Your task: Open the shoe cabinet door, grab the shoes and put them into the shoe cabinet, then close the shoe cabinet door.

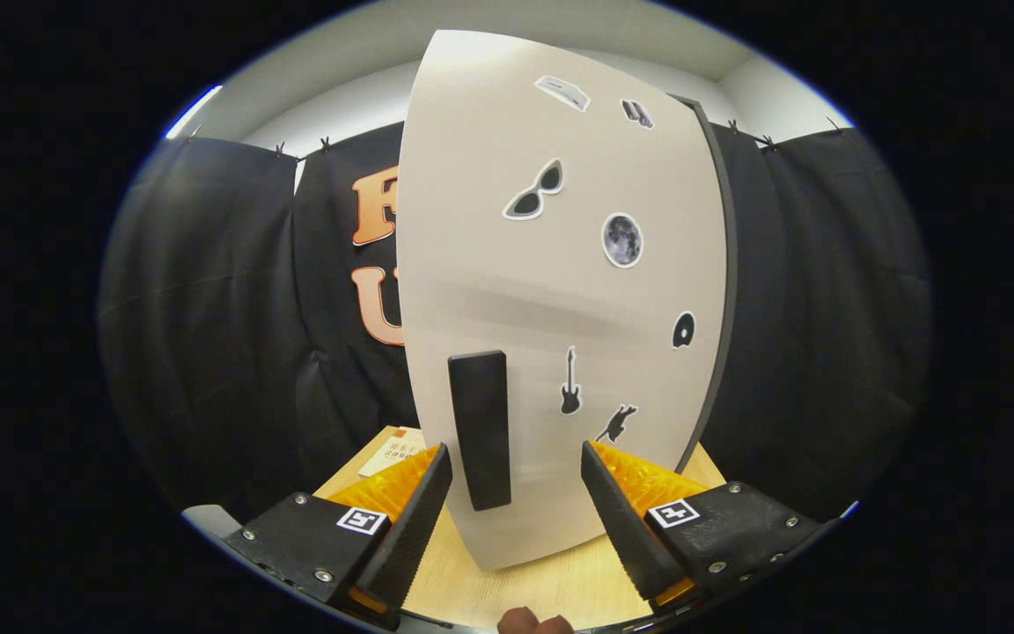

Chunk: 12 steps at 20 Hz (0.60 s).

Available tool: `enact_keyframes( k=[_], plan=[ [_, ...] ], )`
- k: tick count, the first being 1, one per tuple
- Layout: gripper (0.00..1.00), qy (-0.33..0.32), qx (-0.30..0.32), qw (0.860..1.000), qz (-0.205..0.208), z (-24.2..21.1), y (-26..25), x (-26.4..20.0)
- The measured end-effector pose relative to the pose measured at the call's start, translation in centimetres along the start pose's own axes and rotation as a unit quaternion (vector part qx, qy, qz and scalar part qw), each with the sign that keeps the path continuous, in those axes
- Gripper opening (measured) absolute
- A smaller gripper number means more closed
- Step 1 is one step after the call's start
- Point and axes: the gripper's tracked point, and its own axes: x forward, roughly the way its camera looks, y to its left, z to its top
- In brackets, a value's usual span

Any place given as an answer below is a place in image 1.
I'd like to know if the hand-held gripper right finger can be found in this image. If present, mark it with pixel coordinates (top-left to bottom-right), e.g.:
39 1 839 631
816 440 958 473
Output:
579 440 825 617

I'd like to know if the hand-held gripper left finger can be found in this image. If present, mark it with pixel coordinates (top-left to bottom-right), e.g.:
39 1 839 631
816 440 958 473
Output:
225 442 455 630

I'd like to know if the black door handle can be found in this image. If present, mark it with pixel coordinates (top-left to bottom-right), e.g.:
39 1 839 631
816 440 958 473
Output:
447 350 513 512

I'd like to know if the cream book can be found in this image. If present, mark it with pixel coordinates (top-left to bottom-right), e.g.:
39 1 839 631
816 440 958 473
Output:
357 427 427 479

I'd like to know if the black backdrop cloth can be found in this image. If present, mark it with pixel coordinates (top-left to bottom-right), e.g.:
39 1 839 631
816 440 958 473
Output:
98 119 935 529

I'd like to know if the row of black cloth clips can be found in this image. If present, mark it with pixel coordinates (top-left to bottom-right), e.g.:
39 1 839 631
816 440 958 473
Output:
186 116 847 161

